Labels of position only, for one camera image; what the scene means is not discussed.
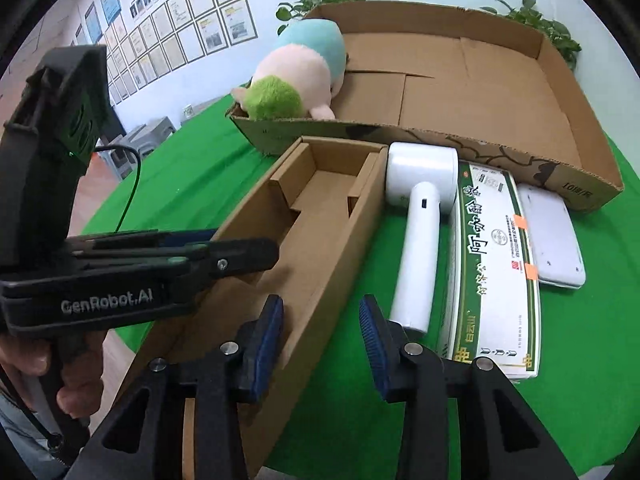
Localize large shallow cardboard box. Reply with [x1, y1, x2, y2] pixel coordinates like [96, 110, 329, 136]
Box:
[229, 0, 626, 215]

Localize person's left hand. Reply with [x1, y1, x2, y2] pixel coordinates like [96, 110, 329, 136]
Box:
[0, 329, 107, 417]

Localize white handheld device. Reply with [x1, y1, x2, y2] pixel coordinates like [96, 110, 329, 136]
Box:
[385, 141, 460, 335]

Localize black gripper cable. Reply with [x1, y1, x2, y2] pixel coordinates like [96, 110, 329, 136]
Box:
[92, 144, 142, 235]

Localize wall of framed certificates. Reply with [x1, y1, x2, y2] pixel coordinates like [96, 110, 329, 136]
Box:
[102, 0, 261, 106]

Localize narrow cardboard insert box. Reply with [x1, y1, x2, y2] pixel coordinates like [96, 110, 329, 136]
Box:
[120, 135, 390, 480]

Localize white and green medicine box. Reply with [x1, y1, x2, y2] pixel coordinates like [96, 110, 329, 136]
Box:
[436, 160, 543, 380]

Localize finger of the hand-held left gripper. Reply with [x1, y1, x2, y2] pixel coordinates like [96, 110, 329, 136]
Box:
[169, 237, 280, 294]
[65, 229, 217, 267]

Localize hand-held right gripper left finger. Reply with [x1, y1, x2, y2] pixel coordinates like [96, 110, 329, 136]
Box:
[64, 294, 285, 480]

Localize grey plastic stool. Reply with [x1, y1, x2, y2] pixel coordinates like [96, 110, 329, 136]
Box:
[131, 116, 176, 150]
[94, 134, 147, 181]

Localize white case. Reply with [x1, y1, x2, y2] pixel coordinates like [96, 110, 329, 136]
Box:
[515, 184, 587, 291]

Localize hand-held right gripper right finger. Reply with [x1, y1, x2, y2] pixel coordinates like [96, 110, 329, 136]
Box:
[359, 294, 576, 480]

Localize pastel plush toy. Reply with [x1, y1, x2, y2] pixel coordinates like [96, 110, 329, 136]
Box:
[231, 19, 348, 122]

